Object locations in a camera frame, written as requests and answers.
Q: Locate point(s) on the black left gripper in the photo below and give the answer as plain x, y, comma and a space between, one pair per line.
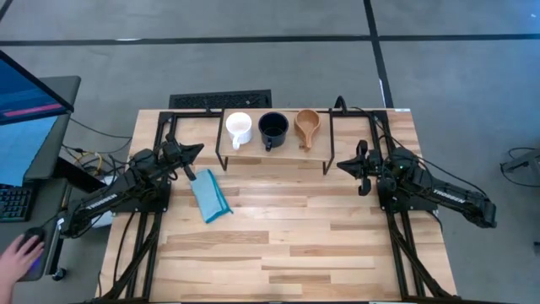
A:
173, 156

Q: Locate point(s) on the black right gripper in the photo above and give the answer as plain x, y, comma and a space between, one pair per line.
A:
373, 166

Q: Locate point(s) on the white mug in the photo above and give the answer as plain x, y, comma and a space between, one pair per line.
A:
238, 124

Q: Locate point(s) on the black mug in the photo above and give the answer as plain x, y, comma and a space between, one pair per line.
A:
273, 124

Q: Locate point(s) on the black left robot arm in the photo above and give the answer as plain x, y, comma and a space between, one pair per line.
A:
105, 198

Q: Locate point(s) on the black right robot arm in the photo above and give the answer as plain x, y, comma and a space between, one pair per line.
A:
451, 196

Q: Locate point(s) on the wooden shelf with black legs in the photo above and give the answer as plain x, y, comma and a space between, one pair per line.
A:
287, 148

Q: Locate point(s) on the folded teal cloth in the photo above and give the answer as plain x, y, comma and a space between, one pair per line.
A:
208, 196

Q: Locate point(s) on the black desk base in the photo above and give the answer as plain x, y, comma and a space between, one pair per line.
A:
76, 175

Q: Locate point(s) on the grey desk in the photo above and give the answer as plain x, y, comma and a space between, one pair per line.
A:
63, 93

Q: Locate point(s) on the grey floor stand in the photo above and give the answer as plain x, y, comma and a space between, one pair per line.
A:
527, 162

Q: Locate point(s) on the computer monitor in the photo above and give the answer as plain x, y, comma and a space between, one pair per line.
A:
25, 97

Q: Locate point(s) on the black computer mouse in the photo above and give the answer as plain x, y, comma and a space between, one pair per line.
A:
34, 233

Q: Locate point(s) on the black keyboard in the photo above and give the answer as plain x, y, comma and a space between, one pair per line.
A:
14, 202

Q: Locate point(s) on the person's hand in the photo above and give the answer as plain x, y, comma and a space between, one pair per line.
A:
17, 262

